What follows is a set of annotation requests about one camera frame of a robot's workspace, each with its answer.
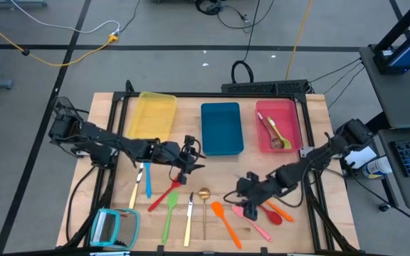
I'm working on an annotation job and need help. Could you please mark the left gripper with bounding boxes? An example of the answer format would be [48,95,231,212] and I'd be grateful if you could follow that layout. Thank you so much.
[157,135,206,186]

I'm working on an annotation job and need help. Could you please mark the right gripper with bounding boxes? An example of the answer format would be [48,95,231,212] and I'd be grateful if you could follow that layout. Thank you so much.
[236,171,280,221]

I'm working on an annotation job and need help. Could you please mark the wide orange silicone spatula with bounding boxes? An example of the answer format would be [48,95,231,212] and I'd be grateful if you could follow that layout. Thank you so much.
[210,201,243,250]

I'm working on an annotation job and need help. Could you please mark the gold metal spoon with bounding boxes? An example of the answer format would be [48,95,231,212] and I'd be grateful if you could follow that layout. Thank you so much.
[198,187,212,241]

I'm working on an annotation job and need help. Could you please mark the red silicone spoon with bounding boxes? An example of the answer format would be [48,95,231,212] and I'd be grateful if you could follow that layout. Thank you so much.
[258,203,284,226]

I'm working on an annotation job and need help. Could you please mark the green silicone spatula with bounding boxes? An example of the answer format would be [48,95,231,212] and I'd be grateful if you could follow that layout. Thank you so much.
[161,190,180,246]

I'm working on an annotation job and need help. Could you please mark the narrow orange silicone spatula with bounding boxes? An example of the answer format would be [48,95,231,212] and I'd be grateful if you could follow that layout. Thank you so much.
[264,200,295,223]

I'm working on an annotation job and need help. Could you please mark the red silicone spatula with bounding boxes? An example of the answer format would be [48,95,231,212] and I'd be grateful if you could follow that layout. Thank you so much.
[147,180,183,213]

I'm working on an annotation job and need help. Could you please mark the blue silicone spatula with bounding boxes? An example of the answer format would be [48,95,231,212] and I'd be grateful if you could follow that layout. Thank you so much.
[143,161,153,199]

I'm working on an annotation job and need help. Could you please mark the brown wooden spoon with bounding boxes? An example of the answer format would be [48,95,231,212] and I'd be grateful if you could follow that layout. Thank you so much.
[256,112,285,150]

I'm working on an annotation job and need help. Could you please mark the yellow-green spoon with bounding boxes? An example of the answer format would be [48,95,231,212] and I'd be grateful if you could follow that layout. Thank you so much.
[266,115,293,150]

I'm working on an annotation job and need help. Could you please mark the pale yellow handled knife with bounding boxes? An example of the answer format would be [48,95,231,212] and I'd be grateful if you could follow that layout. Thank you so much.
[184,192,195,247]
[128,162,144,210]

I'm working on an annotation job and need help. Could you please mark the pink silicone spatula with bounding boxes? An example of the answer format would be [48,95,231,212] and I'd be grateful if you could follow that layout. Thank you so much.
[231,204,273,243]

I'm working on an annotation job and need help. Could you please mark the blue plastic bin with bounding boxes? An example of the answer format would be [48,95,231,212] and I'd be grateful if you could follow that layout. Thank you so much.
[200,102,245,157]

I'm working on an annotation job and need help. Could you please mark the yellow plastic bin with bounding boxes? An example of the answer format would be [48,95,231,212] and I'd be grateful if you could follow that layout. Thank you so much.
[126,91,178,143]

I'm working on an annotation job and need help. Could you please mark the pink plastic bin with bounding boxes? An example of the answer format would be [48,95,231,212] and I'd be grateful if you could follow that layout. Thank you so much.
[255,99,304,154]

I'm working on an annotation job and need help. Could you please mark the black vented electronics box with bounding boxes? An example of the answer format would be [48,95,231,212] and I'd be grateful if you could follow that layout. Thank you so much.
[221,79,310,95]

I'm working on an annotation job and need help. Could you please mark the teal framed metal box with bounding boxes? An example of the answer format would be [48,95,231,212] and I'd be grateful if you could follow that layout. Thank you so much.
[90,208,141,250]

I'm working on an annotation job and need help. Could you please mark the white wipes canister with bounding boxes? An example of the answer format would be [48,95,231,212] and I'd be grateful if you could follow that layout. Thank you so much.
[362,155,394,180]

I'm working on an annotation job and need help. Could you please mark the grey monitor desk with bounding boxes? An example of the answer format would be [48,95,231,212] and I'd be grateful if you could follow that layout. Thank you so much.
[359,44,410,129]

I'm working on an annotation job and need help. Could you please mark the black monitor pole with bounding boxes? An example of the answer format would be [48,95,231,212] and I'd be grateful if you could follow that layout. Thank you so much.
[373,0,410,75]

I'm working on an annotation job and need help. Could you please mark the black aluminium rig frame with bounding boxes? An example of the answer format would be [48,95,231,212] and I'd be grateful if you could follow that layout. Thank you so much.
[57,80,362,256]

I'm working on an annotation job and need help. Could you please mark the black hanging cable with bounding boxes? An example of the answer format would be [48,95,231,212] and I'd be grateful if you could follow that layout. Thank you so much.
[230,0,263,85]

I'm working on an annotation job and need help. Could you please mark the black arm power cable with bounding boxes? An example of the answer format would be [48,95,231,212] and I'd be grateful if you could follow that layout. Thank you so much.
[65,165,98,245]

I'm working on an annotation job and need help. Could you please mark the yellow floor extension cable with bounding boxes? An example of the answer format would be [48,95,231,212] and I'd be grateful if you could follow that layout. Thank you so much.
[0,12,120,68]

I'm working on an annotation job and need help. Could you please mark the black floor cable bundle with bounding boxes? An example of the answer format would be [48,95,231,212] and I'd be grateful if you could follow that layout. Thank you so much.
[194,0,275,31]

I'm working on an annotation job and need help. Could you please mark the yellow hanging cable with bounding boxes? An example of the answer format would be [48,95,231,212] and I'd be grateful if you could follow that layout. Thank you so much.
[285,0,315,81]

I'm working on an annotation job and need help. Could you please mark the white floor cable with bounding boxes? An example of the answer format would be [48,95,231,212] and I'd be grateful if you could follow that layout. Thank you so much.
[11,0,121,35]

